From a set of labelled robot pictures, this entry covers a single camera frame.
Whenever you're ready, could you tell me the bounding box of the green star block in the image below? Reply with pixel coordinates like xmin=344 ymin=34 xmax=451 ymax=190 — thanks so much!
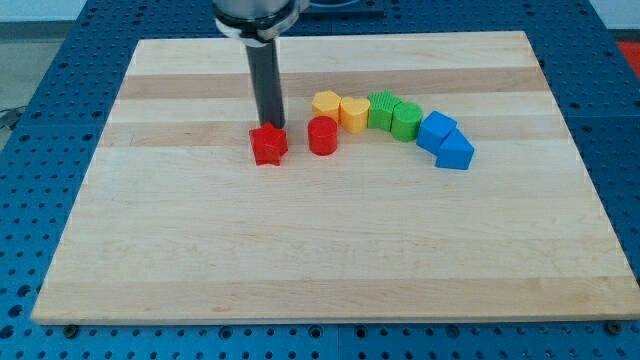
xmin=368 ymin=89 xmax=402 ymax=131

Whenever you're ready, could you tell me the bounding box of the blue triangle block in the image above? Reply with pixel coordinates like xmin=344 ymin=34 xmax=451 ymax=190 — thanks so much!
xmin=435 ymin=129 xmax=475 ymax=170

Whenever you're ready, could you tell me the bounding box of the yellow heart block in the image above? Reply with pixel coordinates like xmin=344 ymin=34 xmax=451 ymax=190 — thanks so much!
xmin=339 ymin=97 xmax=370 ymax=134

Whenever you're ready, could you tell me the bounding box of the green cylinder block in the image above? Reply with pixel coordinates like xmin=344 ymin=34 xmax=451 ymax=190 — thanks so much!
xmin=391 ymin=102 xmax=423 ymax=142

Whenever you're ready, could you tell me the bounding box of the red star block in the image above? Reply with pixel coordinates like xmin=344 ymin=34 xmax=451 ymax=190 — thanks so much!
xmin=248 ymin=122 xmax=288 ymax=166

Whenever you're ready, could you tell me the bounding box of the red cylinder block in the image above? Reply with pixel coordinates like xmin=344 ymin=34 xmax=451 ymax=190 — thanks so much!
xmin=308 ymin=116 xmax=338 ymax=156

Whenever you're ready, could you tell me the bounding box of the yellow hexagon block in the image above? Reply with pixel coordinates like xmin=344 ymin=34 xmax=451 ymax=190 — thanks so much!
xmin=311 ymin=91 xmax=342 ymax=123

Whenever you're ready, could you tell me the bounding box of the light wooden board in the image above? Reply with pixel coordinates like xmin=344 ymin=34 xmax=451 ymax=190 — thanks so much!
xmin=32 ymin=31 xmax=639 ymax=325

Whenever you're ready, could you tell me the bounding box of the blue cube block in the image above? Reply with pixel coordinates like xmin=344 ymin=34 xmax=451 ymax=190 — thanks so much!
xmin=416 ymin=111 xmax=457 ymax=155

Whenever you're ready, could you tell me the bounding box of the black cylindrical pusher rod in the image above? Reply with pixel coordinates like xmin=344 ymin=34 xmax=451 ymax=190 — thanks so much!
xmin=246 ymin=40 xmax=285 ymax=129

